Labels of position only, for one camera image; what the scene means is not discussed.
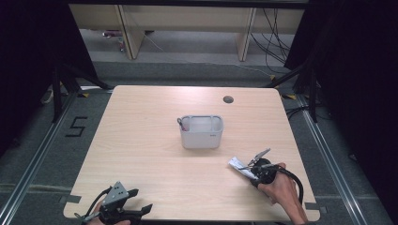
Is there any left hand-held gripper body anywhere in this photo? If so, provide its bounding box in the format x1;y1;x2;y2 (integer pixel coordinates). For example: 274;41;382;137
99;181;142;225

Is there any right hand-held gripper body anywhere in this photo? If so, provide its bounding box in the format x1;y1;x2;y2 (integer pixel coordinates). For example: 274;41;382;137
247;147;279;186

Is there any white toothpaste tube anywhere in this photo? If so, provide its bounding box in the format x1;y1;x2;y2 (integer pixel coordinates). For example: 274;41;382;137
227;156;261;182

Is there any grey plastic storage box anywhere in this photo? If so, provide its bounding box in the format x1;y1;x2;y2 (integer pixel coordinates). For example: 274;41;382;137
179;114;224;150

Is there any person's right hand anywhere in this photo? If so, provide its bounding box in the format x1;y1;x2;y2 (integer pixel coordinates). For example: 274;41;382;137
257;161;299;206

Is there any person's left hand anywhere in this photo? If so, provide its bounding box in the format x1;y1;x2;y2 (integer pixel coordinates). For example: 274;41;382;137
86;202;131;225

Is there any grey tape piece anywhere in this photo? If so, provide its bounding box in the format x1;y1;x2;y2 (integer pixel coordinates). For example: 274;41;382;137
304;202;329;216
59;194;83;205

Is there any black metal stand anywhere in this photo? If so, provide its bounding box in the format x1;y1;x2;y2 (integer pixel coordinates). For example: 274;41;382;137
264;60;319;124
51;62;115;124

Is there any white bundle on floor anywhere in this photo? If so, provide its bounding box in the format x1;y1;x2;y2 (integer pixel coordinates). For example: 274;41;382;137
39;87;56;105

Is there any black curtain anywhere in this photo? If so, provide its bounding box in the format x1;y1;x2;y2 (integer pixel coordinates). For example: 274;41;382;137
283;0;398;219
0;0;99;158

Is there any pink item under desk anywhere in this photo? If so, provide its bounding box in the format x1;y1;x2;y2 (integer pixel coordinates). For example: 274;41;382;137
101;29;124;38

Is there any light wooden desk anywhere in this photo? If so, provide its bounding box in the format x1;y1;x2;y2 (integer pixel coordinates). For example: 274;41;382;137
69;3;306;63

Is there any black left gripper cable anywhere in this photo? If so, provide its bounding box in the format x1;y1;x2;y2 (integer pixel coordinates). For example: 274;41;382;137
74;186;113;221

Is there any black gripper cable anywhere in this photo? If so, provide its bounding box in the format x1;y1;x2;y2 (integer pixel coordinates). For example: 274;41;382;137
74;186;113;221
274;166;305;206

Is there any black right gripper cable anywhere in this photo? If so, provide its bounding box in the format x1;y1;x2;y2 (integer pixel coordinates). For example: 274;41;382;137
274;166;305;206

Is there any aluminium floor rail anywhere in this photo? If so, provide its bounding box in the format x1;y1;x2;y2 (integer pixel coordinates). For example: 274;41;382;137
295;93;370;225
0;91;78;225

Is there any black floor cable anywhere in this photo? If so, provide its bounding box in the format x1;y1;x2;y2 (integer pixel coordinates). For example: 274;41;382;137
285;104;314;120

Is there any hanging black cable bundle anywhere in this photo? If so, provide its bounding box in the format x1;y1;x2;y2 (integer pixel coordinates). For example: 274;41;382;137
250;7;293;75

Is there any black frame beam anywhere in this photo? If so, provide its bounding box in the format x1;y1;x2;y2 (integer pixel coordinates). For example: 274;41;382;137
68;0;310;9

